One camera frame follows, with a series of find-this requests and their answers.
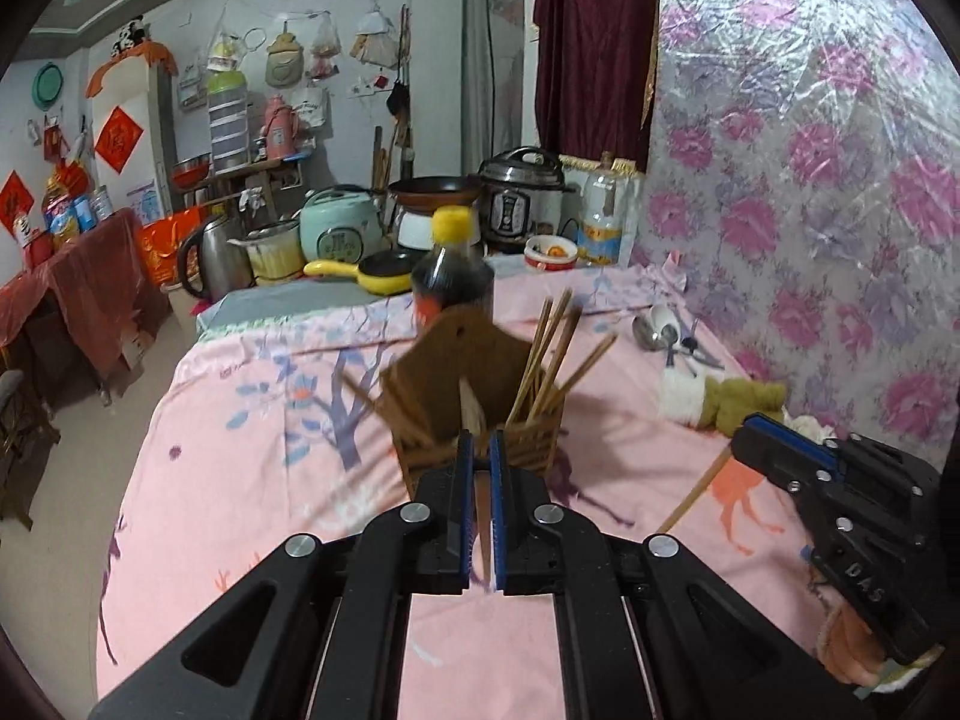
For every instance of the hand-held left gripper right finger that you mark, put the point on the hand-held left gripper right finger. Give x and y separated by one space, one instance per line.
499 510

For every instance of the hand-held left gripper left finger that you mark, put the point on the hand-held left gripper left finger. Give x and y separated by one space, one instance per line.
466 510

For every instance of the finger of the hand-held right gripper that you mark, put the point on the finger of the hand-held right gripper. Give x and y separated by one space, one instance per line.
795 436
776 461

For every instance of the brown wooden chopstick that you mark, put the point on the brown wooden chopstick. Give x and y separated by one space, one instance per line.
367 395
694 491

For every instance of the group of wooden chopsticks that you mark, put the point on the group of wooden chopsticks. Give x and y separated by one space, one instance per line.
538 390

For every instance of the wooden chopstick holder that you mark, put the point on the wooden chopstick holder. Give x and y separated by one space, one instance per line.
442 367

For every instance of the person's right hand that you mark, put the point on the person's right hand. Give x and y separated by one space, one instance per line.
855 645

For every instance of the olive green fuzzy glove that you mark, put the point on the olive green fuzzy glove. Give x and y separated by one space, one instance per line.
739 401

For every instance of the white ceramic spoon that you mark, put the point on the white ceramic spoon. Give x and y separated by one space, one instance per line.
664 330

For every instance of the metal spoon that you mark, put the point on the metal spoon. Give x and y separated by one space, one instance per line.
649 331

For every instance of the pink printed bed sheet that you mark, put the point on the pink printed bed sheet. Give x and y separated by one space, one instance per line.
262 502

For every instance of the dark sauce bottle yellow cap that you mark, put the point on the dark sauce bottle yellow cap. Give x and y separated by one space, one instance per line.
450 270

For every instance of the yellow frying pan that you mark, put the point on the yellow frying pan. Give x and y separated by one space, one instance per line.
375 270

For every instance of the grey cloth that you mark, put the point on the grey cloth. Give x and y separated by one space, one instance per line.
300 307

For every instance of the red instant noodle bowl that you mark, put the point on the red instant noodle bowl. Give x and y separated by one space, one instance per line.
551 251

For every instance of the clear cooking oil bottle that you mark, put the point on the clear cooking oil bottle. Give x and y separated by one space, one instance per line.
607 217

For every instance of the mint green rice cooker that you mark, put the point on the mint green rice cooker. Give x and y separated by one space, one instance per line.
341 229

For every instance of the silver pressure cooker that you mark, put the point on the silver pressure cooker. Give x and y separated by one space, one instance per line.
521 202

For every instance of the cream enamel pot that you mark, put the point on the cream enamel pot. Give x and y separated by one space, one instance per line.
274 255

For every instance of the stainless steel kettle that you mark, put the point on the stainless steel kettle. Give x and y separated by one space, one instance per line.
217 259

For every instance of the black hanging utensil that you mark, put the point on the black hanging utensil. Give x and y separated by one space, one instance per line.
399 99

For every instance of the pink thermos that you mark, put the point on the pink thermos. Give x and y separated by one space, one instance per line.
276 127

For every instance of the red metal basin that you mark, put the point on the red metal basin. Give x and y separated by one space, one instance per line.
191 169

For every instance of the dark red curtain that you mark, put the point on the dark red curtain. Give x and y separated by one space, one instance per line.
596 45

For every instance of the wooden chair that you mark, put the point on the wooden chair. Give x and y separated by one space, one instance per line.
22 442

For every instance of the stacked steamer green lid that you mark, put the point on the stacked steamer green lid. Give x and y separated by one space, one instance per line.
227 120

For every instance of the blue tin can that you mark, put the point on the blue tin can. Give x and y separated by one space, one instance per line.
94 208

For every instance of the hanging plastic bag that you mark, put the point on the hanging plastic bag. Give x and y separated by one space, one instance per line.
375 37
322 45

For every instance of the beige hanging bag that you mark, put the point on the beige hanging bag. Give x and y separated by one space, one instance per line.
283 56

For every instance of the white refrigerator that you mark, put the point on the white refrigerator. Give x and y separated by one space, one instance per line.
154 120

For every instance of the yellow oil jug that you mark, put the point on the yellow oil jug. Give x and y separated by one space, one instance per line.
60 210

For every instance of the red diamond paper decoration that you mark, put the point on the red diamond paper decoration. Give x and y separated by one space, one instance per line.
15 199
118 139

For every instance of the orange cloth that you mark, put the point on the orange cloth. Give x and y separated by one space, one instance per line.
131 64

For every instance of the black white plush toy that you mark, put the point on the black white plush toy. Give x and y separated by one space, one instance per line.
129 37

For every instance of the green plastic basin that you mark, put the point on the green plastic basin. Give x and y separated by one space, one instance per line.
47 86

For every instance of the floral plastic wall covering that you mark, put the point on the floral plastic wall covering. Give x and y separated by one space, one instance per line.
810 165

